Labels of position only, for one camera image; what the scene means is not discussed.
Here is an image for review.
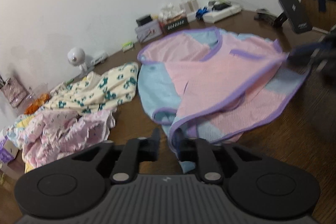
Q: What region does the cream green-flower garment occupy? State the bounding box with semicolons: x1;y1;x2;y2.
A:
44;62;138;115

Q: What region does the pink blue purple-trimmed garment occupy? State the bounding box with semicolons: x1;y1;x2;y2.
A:
136;26;313;174

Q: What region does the pink floral ruffled garment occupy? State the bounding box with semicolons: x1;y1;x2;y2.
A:
17;108;116;169

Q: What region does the black phone stand clamp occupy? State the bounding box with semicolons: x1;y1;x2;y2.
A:
253;8;289;29

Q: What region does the white power strip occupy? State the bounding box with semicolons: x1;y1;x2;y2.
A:
203;5;242;24

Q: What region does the white small device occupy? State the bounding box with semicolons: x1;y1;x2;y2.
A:
91;51;109;67

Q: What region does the green tissue pack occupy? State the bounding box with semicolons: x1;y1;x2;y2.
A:
121;41;134;52

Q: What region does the blue toy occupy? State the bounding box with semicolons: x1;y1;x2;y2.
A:
195;7;209;20

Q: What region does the clear box of orange peels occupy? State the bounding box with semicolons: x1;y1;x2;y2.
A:
24;88;51;115

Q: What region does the white round robot figurine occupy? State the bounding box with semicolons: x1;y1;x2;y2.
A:
67;47;88;77

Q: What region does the lavender tin box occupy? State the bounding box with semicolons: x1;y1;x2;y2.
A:
135;19;162;43

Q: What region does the white charger plug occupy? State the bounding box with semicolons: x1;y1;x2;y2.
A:
179;0;200;23

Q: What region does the purple tissue box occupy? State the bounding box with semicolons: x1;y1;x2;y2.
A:
0;136;19;164

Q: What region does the dark tissue box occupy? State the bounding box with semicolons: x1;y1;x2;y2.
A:
158;3;189;35

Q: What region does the black wireless charger phone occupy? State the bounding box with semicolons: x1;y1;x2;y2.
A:
277;0;313;34

